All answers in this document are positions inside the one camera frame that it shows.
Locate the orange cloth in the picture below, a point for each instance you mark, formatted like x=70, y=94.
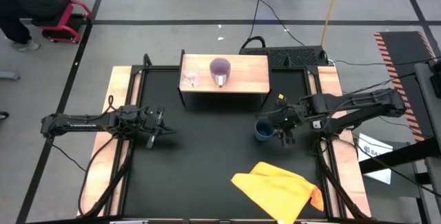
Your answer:
x=275, y=189

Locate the grey flat object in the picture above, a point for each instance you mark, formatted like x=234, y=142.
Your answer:
x=8, y=76

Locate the white paper sign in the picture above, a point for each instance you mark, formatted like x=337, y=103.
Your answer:
x=373, y=151

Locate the black computer box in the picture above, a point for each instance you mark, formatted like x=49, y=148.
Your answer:
x=299, y=56

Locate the purple and white mug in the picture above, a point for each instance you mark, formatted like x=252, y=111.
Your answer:
x=220, y=67

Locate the wooden shelf with black frame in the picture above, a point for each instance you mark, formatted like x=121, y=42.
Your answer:
x=248, y=76

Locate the dark blue plastic cup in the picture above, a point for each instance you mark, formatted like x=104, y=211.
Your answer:
x=263, y=131

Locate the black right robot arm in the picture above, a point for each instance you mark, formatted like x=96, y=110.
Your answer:
x=361, y=101

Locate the wooden table side board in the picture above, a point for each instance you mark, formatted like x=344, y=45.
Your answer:
x=117, y=89
x=330, y=82

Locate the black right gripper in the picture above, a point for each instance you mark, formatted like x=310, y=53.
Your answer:
x=287, y=113

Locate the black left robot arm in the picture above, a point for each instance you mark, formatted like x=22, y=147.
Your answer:
x=79, y=123

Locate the black metal beam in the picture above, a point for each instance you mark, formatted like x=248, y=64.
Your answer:
x=396, y=155

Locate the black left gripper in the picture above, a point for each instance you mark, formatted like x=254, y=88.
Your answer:
x=153, y=122

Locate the red rolling stool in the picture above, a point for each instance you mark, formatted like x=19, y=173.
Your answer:
x=65, y=27

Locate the black aluminium table frame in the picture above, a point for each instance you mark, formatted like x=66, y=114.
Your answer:
x=158, y=68

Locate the black hazard striped floor mat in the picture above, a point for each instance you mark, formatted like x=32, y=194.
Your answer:
x=403, y=62

